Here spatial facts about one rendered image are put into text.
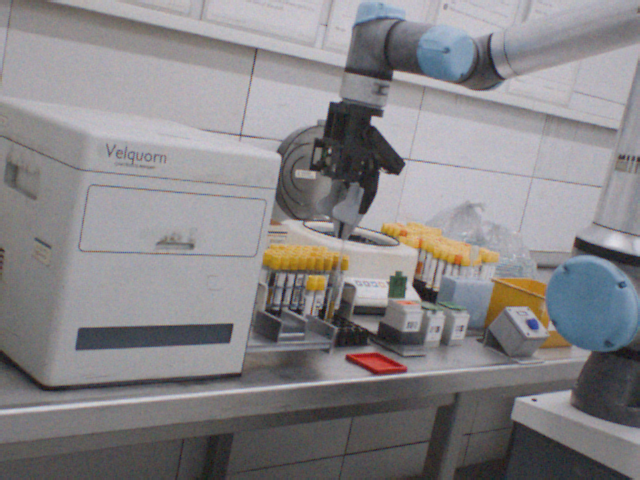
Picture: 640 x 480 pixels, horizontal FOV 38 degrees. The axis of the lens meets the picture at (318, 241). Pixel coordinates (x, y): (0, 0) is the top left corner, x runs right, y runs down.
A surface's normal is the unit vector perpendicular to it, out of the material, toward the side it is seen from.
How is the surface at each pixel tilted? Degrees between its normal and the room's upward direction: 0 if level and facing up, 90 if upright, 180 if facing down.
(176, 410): 90
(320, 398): 90
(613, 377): 72
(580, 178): 90
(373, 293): 25
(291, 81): 90
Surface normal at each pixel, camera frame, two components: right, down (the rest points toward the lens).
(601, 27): -0.57, 0.34
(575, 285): -0.66, 0.11
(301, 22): 0.65, 0.31
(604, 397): -0.62, -0.32
